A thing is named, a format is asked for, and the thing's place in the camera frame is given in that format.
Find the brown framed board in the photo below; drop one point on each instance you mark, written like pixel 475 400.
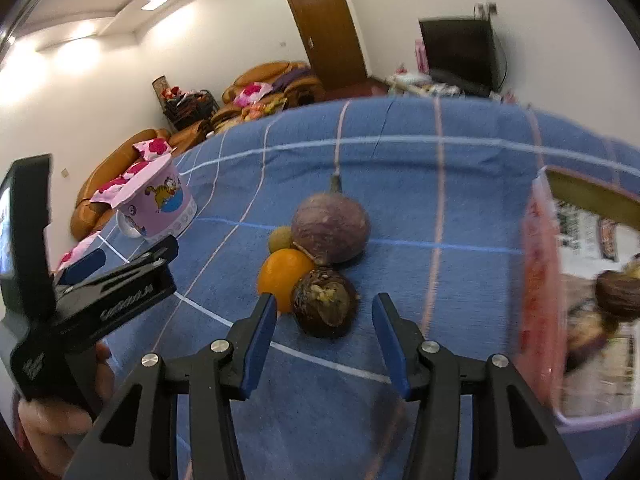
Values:
pixel 159 90

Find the blue checked tablecloth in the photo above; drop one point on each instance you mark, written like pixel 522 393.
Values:
pixel 425 185

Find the brown wooden door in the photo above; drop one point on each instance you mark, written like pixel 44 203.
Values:
pixel 327 30

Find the pink tin box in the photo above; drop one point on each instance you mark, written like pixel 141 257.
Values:
pixel 537 285

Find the square ceiling light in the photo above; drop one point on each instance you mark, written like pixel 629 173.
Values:
pixel 154 2

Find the brown leather sofa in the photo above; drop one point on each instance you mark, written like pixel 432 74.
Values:
pixel 100 175

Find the printed paper liner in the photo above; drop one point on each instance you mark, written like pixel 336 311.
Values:
pixel 590 230

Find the small yellow-green fruit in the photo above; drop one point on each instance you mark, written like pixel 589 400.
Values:
pixel 279 239

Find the cluttered coffee table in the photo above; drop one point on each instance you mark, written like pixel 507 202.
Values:
pixel 250 112

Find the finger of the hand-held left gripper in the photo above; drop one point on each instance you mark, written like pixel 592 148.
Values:
pixel 160 251
pixel 85 266

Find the white television stand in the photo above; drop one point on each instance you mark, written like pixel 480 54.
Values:
pixel 425 85

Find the black television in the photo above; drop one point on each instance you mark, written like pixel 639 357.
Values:
pixel 457 50

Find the wall power socket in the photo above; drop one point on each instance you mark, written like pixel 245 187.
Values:
pixel 486 8

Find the pink cartoon mug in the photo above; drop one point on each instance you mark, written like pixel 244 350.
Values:
pixel 160 200

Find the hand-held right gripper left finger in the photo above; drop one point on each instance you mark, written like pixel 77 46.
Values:
pixel 260 345

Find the pink floral cushion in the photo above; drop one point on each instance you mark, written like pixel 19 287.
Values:
pixel 75 255
pixel 155 148
pixel 254 93
pixel 117 185

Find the purple passion fruit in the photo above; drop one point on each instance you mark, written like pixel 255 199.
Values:
pixel 330 230

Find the small orange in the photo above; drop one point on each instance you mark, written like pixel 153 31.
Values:
pixel 282 277

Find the person's left hand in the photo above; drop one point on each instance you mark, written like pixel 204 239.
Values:
pixel 50 435

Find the black storage rack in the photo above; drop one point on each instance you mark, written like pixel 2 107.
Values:
pixel 187 107

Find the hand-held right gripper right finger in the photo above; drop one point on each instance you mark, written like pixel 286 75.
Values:
pixel 392 345

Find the brown leather armchair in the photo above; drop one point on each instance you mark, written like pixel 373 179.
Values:
pixel 270 72

